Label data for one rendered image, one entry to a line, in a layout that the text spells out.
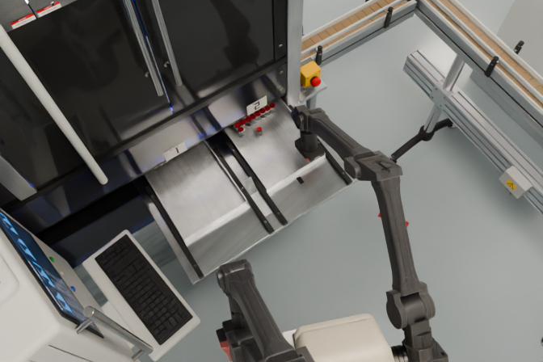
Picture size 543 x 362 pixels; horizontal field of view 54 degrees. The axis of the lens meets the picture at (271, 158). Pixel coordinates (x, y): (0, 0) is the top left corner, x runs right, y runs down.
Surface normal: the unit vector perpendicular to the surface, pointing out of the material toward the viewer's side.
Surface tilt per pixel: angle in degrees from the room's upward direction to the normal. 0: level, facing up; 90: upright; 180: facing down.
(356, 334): 42
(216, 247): 0
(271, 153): 0
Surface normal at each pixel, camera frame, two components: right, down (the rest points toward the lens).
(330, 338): -0.14, -0.93
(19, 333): -0.02, -0.46
